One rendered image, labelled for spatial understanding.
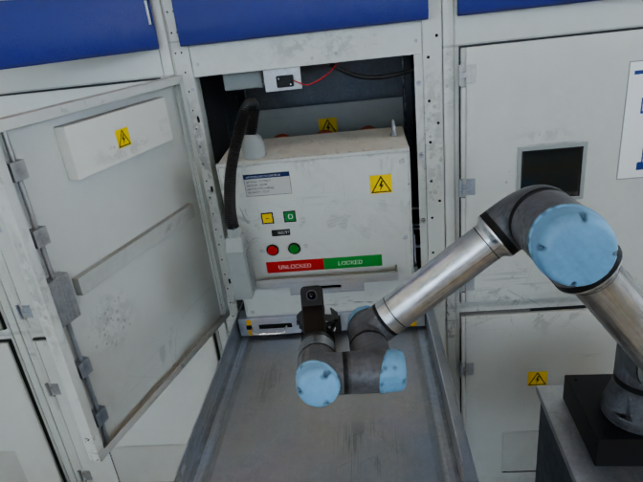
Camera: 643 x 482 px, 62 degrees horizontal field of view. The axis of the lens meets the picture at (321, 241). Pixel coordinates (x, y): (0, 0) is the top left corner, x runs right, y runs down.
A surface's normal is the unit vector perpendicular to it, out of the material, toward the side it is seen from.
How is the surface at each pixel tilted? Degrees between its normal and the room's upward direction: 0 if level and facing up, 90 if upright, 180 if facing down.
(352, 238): 94
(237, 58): 90
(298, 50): 90
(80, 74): 90
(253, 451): 0
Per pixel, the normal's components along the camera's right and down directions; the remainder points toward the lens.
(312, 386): 0.00, 0.24
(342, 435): -0.11, -0.92
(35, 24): 0.64, 0.24
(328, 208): -0.05, 0.45
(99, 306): 0.95, 0.03
